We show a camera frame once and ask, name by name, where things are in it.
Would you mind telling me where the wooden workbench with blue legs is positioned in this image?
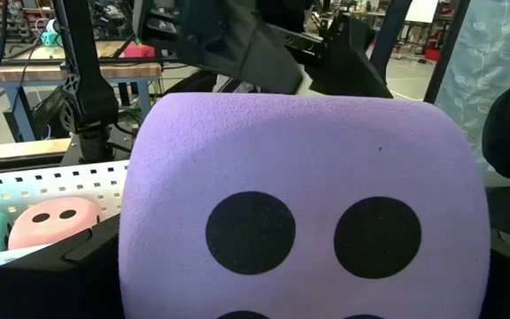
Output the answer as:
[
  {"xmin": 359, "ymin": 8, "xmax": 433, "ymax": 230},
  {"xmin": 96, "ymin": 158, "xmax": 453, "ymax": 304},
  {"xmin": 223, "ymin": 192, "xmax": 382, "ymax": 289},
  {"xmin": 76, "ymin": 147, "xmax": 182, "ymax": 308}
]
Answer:
[{"xmin": 0, "ymin": 40, "xmax": 163, "ymax": 143}]

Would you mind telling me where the large pink foam die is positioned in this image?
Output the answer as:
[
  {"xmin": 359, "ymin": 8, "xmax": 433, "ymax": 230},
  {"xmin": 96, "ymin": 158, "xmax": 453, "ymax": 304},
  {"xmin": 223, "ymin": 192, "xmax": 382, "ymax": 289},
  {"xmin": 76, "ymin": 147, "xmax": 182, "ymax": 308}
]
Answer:
[{"xmin": 7, "ymin": 197, "xmax": 102, "ymax": 251}]

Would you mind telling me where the white perforated metal basket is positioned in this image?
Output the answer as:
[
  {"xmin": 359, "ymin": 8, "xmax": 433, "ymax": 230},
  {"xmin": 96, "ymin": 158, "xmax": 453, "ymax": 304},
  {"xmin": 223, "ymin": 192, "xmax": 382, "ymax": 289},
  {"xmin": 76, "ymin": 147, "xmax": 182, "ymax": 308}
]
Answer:
[{"xmin": 0, "ymin": 159, "xmax": 131, "ymax": 267}]

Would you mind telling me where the red block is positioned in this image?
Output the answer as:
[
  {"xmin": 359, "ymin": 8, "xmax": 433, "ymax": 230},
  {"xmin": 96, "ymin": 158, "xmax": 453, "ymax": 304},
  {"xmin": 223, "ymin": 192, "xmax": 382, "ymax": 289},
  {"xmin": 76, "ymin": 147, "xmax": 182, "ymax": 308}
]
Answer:
[{"xmin": 120, "ymin": 42, "xmax": 157, "ymax": 59}]

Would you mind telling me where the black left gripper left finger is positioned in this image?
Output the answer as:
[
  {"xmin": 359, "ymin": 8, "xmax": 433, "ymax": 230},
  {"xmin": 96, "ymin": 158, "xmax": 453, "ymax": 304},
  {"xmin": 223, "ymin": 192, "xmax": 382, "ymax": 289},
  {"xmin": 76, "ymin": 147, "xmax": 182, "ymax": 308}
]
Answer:
[{"xmin": 0, "ymin": 214, "xmax": 126, "ymax": 319}]

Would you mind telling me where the translucent patterned divider panel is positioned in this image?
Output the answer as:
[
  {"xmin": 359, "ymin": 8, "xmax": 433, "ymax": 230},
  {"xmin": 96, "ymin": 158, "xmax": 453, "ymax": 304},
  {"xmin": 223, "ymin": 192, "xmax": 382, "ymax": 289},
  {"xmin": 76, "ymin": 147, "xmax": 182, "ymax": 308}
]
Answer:
[{"xmin": 422, "ymin": 0, "xmax": 510, "ymax": 176}]

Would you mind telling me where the white projection screen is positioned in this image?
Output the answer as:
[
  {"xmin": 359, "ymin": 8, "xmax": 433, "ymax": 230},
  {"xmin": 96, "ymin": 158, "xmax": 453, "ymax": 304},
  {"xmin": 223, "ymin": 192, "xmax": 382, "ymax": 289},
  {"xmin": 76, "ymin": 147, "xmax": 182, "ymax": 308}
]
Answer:
[{"xmin": 405, "ymin": 0, "xmax": 441, "ymax": 24}]

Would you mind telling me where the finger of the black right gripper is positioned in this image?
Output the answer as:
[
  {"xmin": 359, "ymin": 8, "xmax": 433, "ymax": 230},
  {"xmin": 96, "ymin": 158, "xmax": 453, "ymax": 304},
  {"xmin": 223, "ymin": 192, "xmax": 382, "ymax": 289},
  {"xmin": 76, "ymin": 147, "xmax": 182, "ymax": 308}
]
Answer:
[
  {"xmin": 177, "ymin": 0, "xmax": 305, "ymax": 96},
  {"xmin": 309, "ymin": 16, "xmax": 394, "ymax": 100}
]

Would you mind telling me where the green block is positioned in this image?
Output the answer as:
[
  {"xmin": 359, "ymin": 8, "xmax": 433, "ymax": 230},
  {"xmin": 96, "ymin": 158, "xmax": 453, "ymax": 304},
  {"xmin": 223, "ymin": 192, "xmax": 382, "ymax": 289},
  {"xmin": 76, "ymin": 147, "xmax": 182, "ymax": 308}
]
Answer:
[{"xmin": 40, "ymin": 19, "xmax": 65, "ymax": 48}]

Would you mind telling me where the large purple foam die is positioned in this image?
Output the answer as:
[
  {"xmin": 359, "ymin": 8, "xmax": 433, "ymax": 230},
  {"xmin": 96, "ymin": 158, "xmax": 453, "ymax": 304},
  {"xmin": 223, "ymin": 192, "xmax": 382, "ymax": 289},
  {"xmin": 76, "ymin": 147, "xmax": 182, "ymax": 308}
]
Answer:
[{"xmin": 117, "ymin": 91, "xmax": 491, "ymax": 319}]

